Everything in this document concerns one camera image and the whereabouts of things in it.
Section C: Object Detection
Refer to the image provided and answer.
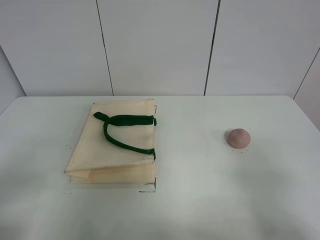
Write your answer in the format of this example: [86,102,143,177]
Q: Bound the cream linen bag green handles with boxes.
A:
[64,99,157,185]

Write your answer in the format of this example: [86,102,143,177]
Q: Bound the pink peach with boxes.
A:
[226,128,251,149]

